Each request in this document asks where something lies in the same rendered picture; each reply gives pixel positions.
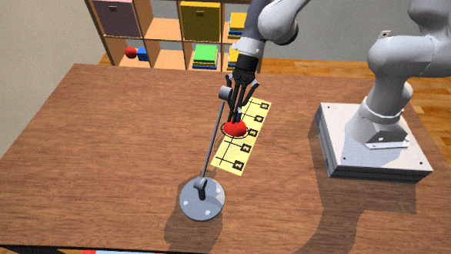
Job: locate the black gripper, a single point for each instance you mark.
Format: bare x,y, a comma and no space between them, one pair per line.
244,78

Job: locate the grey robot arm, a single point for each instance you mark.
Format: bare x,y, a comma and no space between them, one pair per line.
377,124

